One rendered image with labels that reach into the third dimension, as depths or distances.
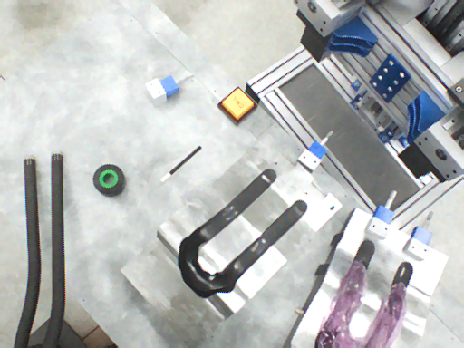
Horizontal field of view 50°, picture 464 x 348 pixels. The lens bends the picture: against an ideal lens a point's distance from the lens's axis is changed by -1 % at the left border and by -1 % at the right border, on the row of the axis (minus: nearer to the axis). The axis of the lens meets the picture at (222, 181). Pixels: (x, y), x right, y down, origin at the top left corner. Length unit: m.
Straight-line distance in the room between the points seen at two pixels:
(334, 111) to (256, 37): 0.58
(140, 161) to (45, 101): 0.32
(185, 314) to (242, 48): 1.49
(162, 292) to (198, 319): 0.11
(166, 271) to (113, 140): 0.39
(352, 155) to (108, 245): 1.11
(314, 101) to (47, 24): 1.29
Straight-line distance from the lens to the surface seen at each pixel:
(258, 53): 2.41
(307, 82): 2.14
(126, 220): 1.33
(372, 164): 2.08
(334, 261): 1.27
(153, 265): 1.24
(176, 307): 1.23
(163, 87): 1.39
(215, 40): 2.43
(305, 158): 1.33
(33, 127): 1.46
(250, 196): 1.25
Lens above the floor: 2.09
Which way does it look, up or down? 75 degrees down
